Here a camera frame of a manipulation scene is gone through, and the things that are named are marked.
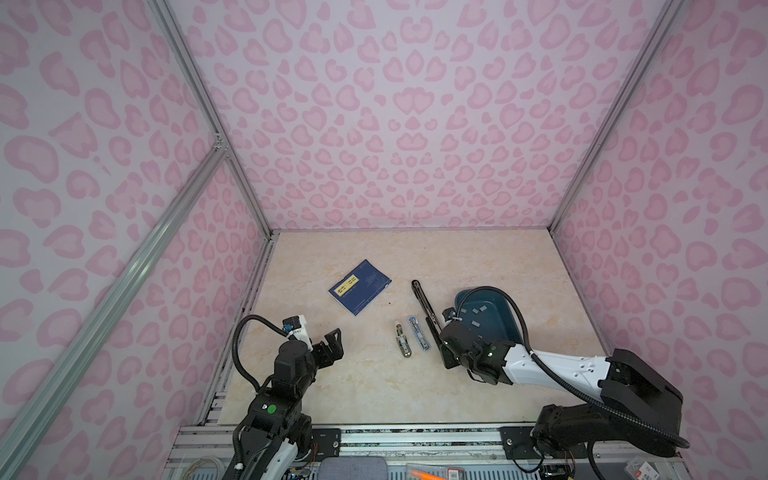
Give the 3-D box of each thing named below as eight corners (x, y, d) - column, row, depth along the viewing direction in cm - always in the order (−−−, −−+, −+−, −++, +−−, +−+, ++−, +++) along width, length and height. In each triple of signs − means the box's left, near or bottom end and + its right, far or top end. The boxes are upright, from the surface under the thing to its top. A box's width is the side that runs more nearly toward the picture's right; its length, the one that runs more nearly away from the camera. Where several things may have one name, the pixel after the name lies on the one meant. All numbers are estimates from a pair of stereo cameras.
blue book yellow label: (329, 293, 104) (328, 290, 102) (366, 262, 113) (366, 259, 111) (355, 316, 98) (354, 313, 96) (392, 282, 107) (392, 278, 105)
